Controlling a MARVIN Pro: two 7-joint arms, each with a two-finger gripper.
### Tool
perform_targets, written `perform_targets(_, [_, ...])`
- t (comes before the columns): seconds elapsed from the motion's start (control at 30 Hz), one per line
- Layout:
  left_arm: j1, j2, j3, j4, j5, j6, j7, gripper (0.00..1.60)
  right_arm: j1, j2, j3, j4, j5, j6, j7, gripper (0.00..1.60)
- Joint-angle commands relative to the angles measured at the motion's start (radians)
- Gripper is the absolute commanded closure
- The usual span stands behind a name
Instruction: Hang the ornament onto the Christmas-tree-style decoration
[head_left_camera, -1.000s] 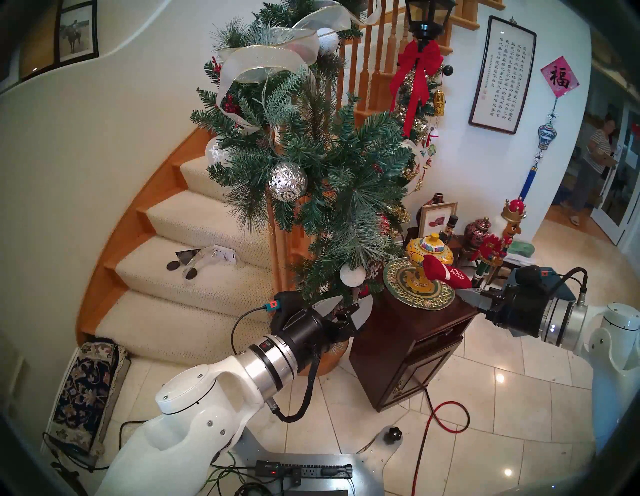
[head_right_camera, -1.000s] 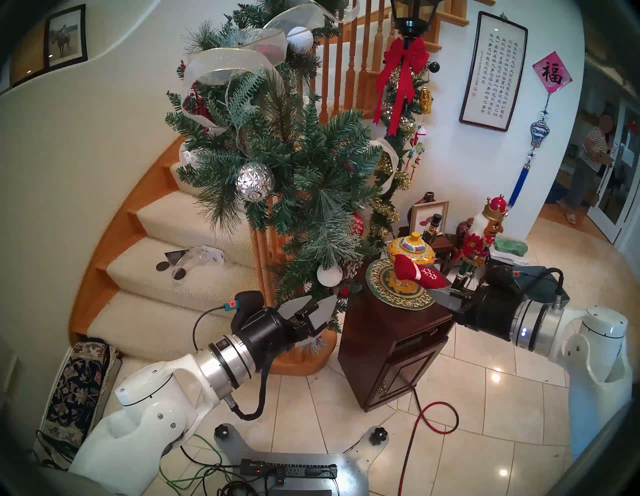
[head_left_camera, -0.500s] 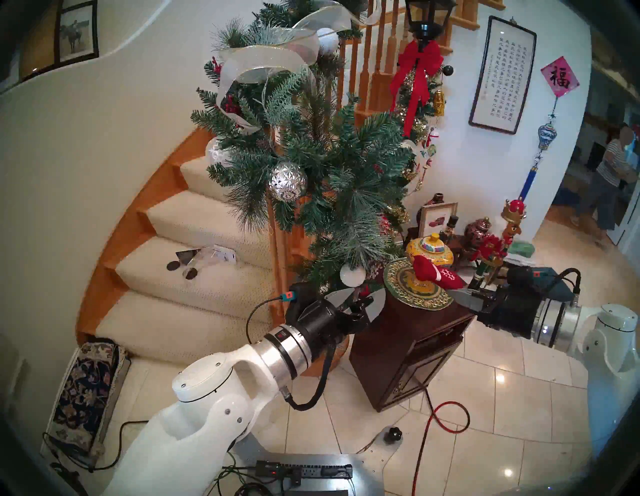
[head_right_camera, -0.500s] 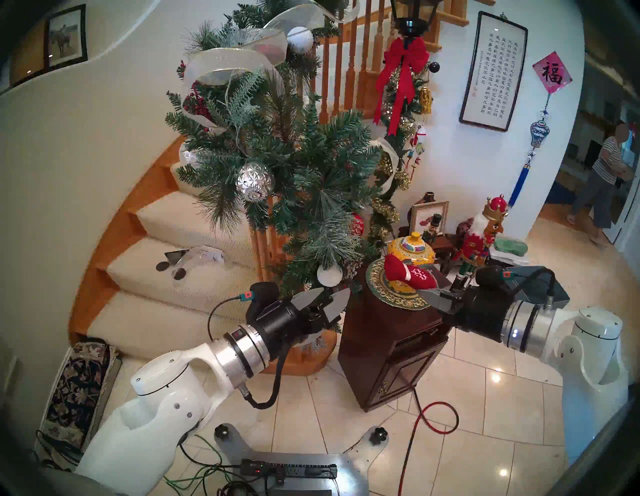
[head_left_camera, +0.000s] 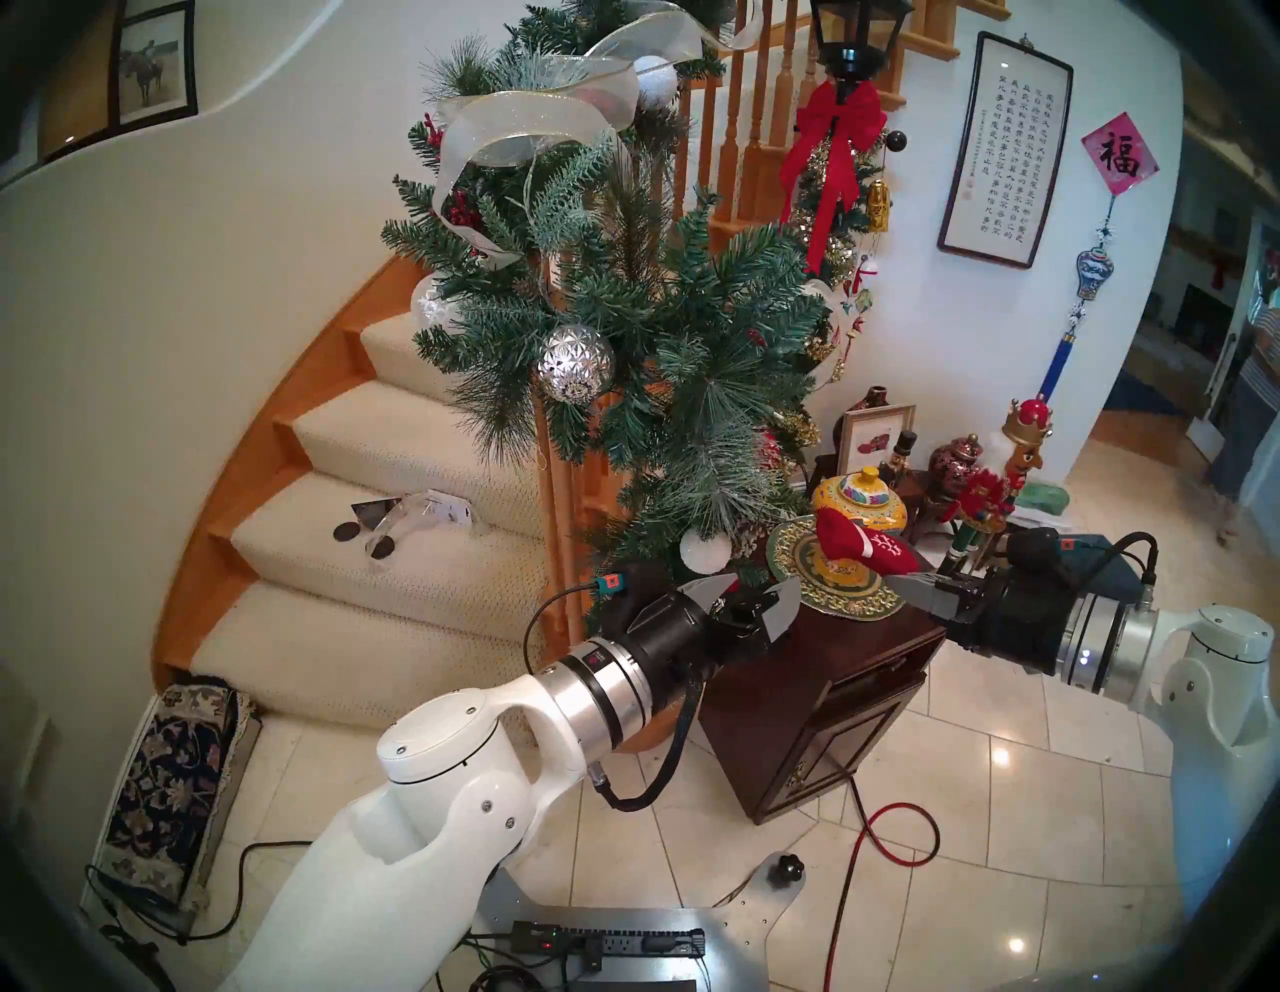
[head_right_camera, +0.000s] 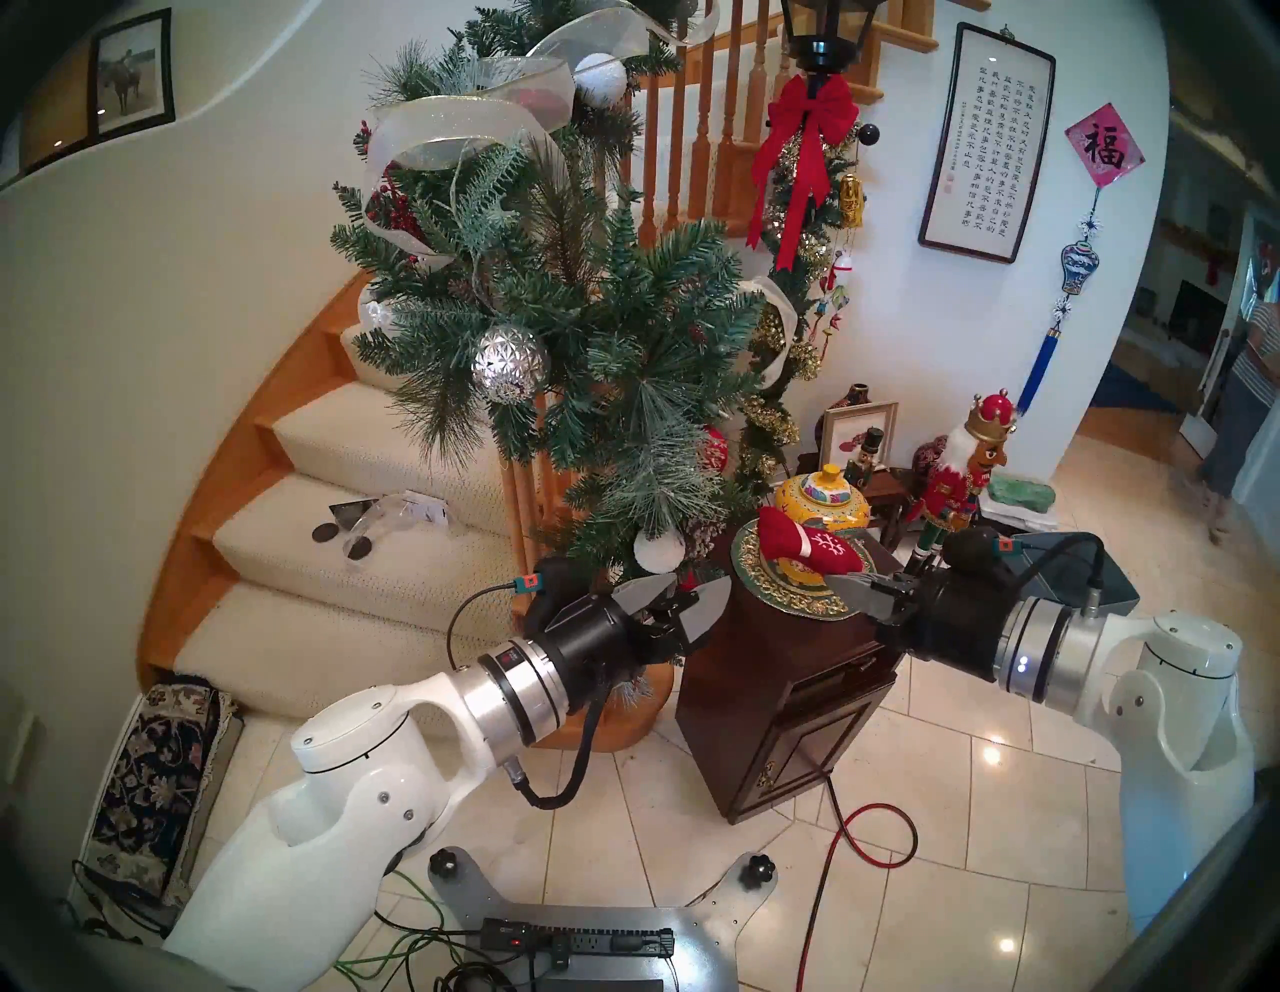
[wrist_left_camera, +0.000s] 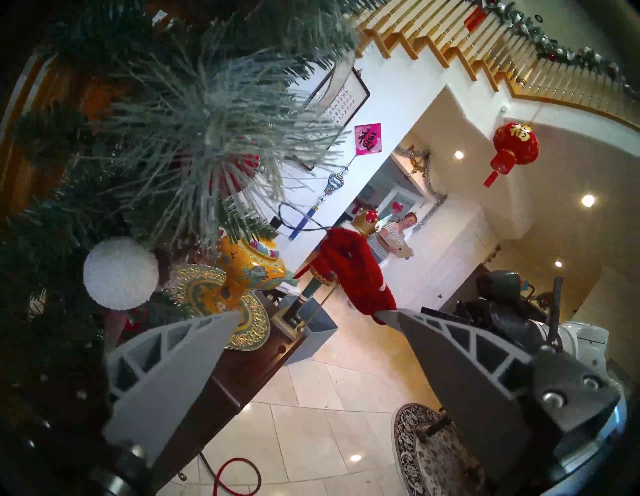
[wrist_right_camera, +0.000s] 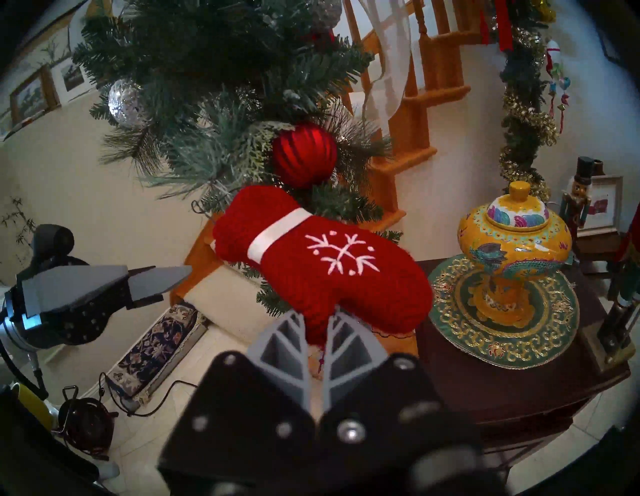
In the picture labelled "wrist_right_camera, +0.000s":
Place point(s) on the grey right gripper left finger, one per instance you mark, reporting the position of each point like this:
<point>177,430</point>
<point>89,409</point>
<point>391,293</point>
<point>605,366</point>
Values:
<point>280,375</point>

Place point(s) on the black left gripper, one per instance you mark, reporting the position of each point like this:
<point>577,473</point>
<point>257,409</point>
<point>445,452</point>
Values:
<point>85,325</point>

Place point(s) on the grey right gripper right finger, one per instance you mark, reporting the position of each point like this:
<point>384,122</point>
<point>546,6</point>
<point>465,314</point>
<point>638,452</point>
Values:
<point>350,380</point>

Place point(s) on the red knitted mitten ornament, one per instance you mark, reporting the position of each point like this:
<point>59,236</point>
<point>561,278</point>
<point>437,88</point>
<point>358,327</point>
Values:
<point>325,265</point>

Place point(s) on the silver faceted ball ornament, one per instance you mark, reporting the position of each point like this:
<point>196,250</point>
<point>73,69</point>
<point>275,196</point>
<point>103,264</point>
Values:
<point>125,102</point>

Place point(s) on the red ribbed ball ornament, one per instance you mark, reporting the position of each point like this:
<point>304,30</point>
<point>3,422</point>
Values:
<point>305,155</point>

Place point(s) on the dark floral patterned rug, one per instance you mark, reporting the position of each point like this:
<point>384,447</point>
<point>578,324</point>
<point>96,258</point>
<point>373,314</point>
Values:
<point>155,350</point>

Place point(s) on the carpeted wooden staircase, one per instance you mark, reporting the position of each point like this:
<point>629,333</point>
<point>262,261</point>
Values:
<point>225,305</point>

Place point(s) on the ornate round plate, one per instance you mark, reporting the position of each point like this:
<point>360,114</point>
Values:
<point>460,325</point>

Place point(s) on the dark wooden cabinet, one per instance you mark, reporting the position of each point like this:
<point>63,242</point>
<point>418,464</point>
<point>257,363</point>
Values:
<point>525,395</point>

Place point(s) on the brown framed picture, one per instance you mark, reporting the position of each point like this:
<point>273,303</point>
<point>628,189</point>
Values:
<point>31,97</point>

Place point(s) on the yellow porcelain lidded jar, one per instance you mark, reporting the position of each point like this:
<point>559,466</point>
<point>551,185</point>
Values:
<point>515,240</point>

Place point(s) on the green pine garland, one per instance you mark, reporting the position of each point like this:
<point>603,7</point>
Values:
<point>210,75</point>

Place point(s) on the large red nutcracker figure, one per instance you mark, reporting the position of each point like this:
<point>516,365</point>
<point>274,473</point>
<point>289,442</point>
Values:
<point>620,310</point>

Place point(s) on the small black-hat nutcracker figure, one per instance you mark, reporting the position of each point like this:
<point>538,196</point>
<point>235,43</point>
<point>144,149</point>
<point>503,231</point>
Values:
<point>577,200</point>

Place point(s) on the gold tinsel garland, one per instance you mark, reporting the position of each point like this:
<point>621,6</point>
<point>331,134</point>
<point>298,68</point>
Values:
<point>525,125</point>

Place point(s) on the small white framed picture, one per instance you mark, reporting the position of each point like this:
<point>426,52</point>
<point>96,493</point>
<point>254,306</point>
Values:
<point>607,205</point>

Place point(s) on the red velvet bow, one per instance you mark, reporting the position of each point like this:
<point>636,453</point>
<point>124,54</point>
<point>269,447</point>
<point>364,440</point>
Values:
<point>504,25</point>

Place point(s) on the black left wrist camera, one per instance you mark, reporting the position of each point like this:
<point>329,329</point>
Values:
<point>52,245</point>

